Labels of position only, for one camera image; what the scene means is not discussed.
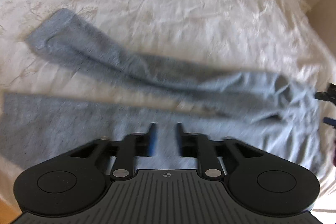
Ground grey-blue knit pants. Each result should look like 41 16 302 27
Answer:
1 9 326 177

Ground cream embroidered bedspread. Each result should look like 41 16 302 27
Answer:
0 0 336 214

